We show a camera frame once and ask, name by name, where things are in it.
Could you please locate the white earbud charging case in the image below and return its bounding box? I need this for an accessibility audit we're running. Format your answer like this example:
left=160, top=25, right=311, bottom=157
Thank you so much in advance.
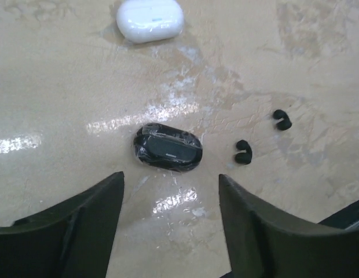
left=116, top=0, right=185, bottom=44

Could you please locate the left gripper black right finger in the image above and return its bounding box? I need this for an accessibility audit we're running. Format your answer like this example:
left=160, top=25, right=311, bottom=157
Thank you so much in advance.
left=219, top=174, right=359, bottom=277

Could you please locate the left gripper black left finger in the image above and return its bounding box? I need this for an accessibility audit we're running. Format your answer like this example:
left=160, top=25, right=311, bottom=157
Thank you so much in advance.
left=0, top=172, right=124, bottom=277

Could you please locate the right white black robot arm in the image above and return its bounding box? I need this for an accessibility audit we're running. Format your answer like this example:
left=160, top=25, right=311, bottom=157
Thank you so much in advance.
left=319, top=200, right=359, bottom=229

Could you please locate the black earbud charging case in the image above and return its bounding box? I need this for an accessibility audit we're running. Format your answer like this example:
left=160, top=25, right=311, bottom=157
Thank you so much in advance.
left=133, top=122, right=203, bottom=172

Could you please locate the black earbud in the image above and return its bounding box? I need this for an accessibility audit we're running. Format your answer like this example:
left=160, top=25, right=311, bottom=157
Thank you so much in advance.
left=273, top=109, right=292, bottom=131
left=234, top=140, right=252, bottom=165

